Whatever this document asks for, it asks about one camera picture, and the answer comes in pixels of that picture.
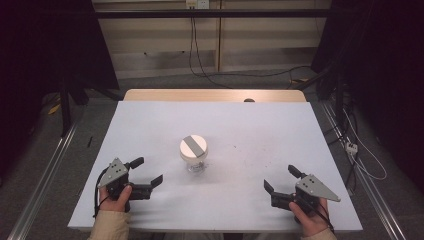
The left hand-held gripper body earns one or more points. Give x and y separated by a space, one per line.
113 173

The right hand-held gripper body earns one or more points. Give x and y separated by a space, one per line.
313 188

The white round cup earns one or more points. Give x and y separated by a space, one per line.
193 146

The person's left hand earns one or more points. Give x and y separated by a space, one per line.
115 204

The person's right hand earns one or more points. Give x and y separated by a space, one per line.
311 221

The small black stick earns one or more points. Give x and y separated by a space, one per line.
89 141

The white power strip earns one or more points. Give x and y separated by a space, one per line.
351 147

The white board sheet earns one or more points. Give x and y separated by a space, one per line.
216 140

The light wooden table edge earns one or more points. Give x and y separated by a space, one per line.
186 95

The small dark round knob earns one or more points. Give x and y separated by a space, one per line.
249 100

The black curtain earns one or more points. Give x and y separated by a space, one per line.
50 66
383 83

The metal crossbar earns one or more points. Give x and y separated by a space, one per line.
213 13

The aluminium floor rail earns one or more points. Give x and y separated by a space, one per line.
373 186
43 176

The white wall outlet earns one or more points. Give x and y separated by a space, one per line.
197 3

